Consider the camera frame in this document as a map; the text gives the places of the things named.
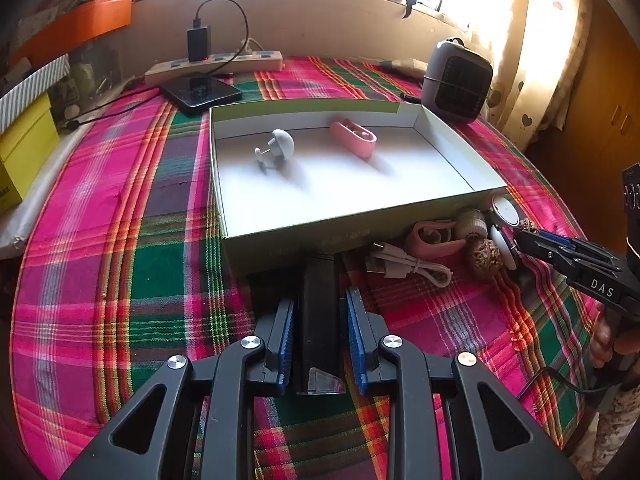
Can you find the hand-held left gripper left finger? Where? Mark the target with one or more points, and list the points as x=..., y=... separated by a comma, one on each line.
x=285, y=345

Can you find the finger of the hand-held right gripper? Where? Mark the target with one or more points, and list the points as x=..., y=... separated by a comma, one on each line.
x=545, y=241
x=550, y=259

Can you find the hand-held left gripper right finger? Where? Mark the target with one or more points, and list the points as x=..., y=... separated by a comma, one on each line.
x=356, y=340

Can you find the oval black and white device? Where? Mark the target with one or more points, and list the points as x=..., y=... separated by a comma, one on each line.
x=501, y=250

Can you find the black stapler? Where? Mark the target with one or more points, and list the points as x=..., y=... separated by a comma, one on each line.
x=317, y=310

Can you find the green bottle with white lid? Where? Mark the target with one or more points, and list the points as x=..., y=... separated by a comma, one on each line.
x=502, y=210

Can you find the brown walnut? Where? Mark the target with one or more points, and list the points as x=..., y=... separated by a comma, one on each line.
x=530, y=223
x=480, y=257

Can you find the pink clip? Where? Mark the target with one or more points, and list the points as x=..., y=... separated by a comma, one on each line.
x=367, y=149
x=440, y=252

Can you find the green and white cardboard box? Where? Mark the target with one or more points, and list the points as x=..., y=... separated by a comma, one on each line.
x=350, y=180

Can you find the person's right hand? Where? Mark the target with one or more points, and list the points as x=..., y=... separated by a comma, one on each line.
x=600, y=342

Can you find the white ribbed round gadget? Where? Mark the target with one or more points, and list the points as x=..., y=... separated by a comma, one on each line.
x=470, y=225

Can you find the wooden cabinet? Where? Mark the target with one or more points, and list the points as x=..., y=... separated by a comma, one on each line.
x=610, y=110

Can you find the plaid blanket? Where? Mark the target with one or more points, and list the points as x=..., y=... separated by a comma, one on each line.
x=125, y=260

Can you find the grey portable fan heater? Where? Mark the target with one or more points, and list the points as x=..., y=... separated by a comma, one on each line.
x=450, y=85

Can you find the white plug adapter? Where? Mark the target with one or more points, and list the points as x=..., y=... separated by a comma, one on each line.
x=280, y=142

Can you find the patterned cream curtain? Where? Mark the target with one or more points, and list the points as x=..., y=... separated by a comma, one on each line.
x=545, y=35

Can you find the beige handheld tool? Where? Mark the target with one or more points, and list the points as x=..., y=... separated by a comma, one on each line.
x=405, y=66

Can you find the black smartphone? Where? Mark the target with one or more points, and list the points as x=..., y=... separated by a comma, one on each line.
x=200, y=92

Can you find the white power strip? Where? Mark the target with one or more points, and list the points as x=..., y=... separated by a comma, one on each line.
x=250, y=61

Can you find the white power plug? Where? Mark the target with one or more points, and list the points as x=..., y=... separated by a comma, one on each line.
x=250, y=45

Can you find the black charger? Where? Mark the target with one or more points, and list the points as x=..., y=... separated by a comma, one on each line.
x=197, y=45

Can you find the yellow box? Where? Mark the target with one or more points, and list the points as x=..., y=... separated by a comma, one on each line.
x=25, y=155

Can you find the clear plastic storage container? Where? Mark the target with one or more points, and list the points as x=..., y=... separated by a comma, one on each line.
x=105, y=70

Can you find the grey striped white box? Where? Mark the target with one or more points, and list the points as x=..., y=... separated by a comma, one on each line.
x=25, y=95

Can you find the orange lid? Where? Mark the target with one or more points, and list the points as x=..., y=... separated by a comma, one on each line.
x=75, y=25

